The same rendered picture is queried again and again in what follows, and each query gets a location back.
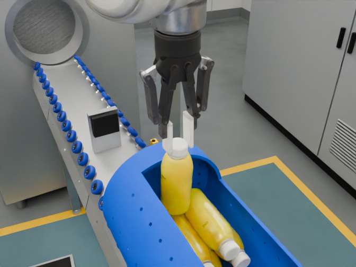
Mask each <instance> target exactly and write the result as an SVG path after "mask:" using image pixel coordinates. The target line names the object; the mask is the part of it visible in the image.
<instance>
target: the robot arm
mask: <svg viewBox="0 0 356 267"><path fill-rule="evenodd" d="M86 2H87V4H88V6H89V7H90V8H91V9H92V10H93V11H94V12H95V13H97V14H98V15H100V16H101V17H103V18H105V19H107V20H109V21H113V22H117V23H124V24H135V23H143V22H147V21H149V24H150V26H151V27H152V28H153V29H154V42H155V55H156V56H155V60H154V62H153V66H152V67H151V68H149V69H147V70H144V69H142V70H140V72H139V75H140V77H141V79H142V80H143V82H144V89H145V98H146V106H147V115H148V118H149V119H150V120H151V122H152V123H153V124H154V125H157V124H158V134H159V136H160V137H161V138H162V139H163V148H164V150H165V151H166V152H167V153H168V155H172V154H173V124H172V123H171V122H170V121H169V118H170V112H171V106H172V99H173V93H174V90H176V84H177V83H179V82H182V87H183V93H184V98H185V103H186V109H187V110H188V112H187V111H183V139H185V140H186V141H187V142H188V147H189V148H193V130H195V129H196V128H197V119H198V118H200V116H201V114H200V113H199V112H201V111H205V110H206V109H207V104H208V94H209V84H210V74H211V71H212V69H213V66H214V64H215V62H214V61H213V60H211V59H210V58H208V57H207V56H203V57H202V56H201V55H200V49H201V29H202V28H203V27H204V26H205V24H206V17H207V0H86ZM197 67H198V74H197V86H196V93H195V88H194V85H195V80H194V72H195V70H196V69H197ZM157 73H159V74H160V75H161V85H162V86H161V93H160V98H159V105H158V101H157V91H156V85H155V82H156V74H157Z"/></svg>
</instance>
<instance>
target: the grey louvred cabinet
mask: <svg viewBox="0 0 356 267"><path fill-rule="evenodd" d="M242 91H243V92H244V93H245V99H244V100H245V101H247V102H248V103H249V104H250V105H251V106H252V107H253V108H254V109H255V110H257V111H258V112H259V113H260V114H261V115H262V116H264V117H265V118H266V119H267V120H268V121H269V122H270V123H271V124H272V125H274V126H275V127H276V128H277V129H278V130H279V131H280V132H281V133H282V134H283V135H285V136H286V137H287V138H288V139H289V140H290V141H291V142H292V143H293V144H295V145H296V146H297V147H298V148H299V149H300V150H301V151H302V152H303V153H304V154H306V155H307V156H308V157H309V158H310V159H311V160H312V161H313V162H314V163H316V164H317V165H318V166H319V167H320V168H321V169H322V170H323V171H324V172H325V173H327V174H328V175H329V176H330V177H331V178H332V179H333V180H334V181H335V182H337V183H338V184H339V185H340V186H341V187H342V188H343V189H344V190H345V191H346V192H348V193H349V194H350V195H351V196H352V197H354V198H355V199H356V0H252V2H251V11H250V21H249V27H248V36H247V46H246V56H245V65H244V75H243V85H242Z"/></svg>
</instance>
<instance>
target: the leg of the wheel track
mask: <svg viewBox="0 0 356 267"><path fill-rule="evenodd" d="M58 150H59V149H58ZM59 155H60V160H61V164H62V167H63V172H64V177H65V181H66V185H67V190H68V195H69V199H70V204H71V207H72V213H73V214H74V215H78V214H80V213H81V212H82V210H81V207H80V203H79V198H78V193H77V190H76V188H75V186H74V183H73V181H72V178H71V177H70V174H69V171H68V169H67V167H66V164H65V162H64V160H63V157H62V155H61V153H60V150H59Z"/></svg>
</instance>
